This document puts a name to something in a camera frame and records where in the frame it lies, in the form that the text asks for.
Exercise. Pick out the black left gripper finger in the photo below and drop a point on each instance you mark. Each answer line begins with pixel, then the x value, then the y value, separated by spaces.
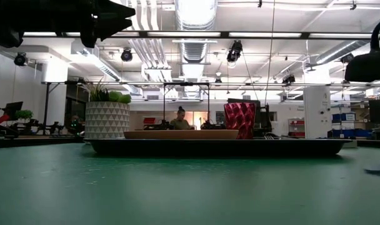
pixel 112 26
pixel 115 9

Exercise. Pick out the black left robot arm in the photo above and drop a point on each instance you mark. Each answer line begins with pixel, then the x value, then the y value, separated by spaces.
pixel 5 25

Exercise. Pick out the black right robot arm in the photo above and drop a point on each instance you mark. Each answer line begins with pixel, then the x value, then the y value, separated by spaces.
pixel 371 67

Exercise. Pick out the black background robot arm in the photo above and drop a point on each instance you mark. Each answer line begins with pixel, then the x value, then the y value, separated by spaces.
pixel 43 128

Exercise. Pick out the black serving tray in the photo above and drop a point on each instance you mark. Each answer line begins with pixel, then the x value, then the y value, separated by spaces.
pixel 208 147

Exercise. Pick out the red faceted cup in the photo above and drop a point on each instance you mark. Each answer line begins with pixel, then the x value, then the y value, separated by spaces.
pixel 240 120

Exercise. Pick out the black ceiling spot lamp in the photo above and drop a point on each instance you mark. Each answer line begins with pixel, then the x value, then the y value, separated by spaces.
pixel 127 55
pixel 21 59
pixel 234 51

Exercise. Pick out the succulent in white patterned pot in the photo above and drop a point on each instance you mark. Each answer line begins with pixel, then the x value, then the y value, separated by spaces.
pixel 107 122

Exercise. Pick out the red box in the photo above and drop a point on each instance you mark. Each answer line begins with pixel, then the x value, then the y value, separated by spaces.
pixel 149 120

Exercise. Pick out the tilted black monitor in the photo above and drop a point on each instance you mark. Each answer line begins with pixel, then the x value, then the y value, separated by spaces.
pixel 14 108

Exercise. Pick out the small green plant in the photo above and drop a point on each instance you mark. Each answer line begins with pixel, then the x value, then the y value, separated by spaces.
pixel 24 114

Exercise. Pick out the person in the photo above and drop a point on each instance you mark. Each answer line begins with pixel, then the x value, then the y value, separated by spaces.
pixel 180 123

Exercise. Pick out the green table mat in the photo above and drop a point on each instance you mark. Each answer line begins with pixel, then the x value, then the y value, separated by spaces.
pixel 177 187

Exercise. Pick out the shelf with red bins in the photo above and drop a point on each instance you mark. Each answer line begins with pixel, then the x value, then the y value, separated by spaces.
pixel 296 128

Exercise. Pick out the blue storage bin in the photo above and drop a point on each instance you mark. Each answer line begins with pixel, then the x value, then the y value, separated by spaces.
pixel 349 133
pixel 343 117

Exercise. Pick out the silver ribbed ventilation duct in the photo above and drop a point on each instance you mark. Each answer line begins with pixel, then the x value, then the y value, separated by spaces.
pixel 194 18

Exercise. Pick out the black background stand frame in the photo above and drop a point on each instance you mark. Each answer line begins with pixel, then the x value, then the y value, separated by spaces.
pixel 187 84

